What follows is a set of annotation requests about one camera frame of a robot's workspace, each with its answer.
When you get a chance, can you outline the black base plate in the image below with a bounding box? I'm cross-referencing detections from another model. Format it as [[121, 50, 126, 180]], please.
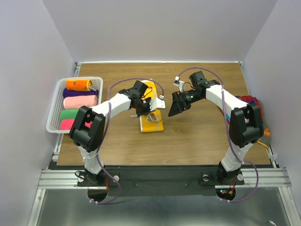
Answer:
[[75, 165, 245, 201]]

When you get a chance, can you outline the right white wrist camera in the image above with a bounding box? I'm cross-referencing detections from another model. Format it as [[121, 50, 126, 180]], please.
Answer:
[[173, 76, 185, 93]]

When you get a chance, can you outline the green rolled towel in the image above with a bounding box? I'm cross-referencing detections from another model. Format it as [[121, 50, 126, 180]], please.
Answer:
[[60, 109, 78, 121]]

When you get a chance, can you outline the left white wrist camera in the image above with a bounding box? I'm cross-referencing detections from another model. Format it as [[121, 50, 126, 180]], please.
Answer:
[[150, 95, 166, 111]]

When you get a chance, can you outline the orange rolled towel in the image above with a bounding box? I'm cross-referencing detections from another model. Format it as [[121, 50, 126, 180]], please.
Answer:
[[65, 79, 93, 92]]

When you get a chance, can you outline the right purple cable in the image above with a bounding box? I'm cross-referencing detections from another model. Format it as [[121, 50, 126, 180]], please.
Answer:
[[176, 67, 259, 203]]

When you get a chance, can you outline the hot pink rolled towel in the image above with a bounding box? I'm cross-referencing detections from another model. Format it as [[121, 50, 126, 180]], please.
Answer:
[[60, 119, 92, 130]]

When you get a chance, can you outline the yellow patterned towel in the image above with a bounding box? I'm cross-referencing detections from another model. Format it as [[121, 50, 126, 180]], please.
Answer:
[[139, 80, 164, 133]]

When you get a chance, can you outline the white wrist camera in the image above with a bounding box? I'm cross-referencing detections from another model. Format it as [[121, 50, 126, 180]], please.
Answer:
[[173, 76, 185, 93], [150, 95, 166, 111]]

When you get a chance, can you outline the light pink rolled towel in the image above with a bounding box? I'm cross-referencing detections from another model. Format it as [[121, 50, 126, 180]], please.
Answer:
[[63, 95, 97, 109]]

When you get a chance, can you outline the teal red-trimmed towel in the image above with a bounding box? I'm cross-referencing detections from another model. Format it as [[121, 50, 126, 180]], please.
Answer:
[[218, 103, 232, 123]]

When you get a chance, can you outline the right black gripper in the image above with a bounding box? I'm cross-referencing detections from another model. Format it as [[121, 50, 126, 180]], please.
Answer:
[[168, 89, 204, 117]]

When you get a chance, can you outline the grey orange-trimmed towel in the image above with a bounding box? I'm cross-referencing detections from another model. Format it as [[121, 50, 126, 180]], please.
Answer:
[[257, 121, 271, 150]]

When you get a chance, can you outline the aluminium frame rail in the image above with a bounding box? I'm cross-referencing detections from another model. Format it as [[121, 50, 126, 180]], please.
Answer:
[[38, 170, 78, 189]]

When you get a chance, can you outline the purple rolled towel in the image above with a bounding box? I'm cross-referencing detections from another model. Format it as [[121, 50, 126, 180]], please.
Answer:
[[63, 88, 99, 98]]

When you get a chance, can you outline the red blue patterned towel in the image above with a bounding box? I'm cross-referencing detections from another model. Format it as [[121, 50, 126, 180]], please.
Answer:
[[236, 95, 264, 119]]

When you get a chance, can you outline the white plastic basket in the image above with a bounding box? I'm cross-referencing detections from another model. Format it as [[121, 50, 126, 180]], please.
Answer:
[[46, 76, 103, 134]]

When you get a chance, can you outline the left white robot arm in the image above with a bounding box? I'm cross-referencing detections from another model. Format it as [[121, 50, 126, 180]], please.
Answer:
[[69, 80, 152, 186]]

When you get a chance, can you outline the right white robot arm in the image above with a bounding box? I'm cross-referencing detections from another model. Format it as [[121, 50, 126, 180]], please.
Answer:
[[168, 70, 264, 184]]

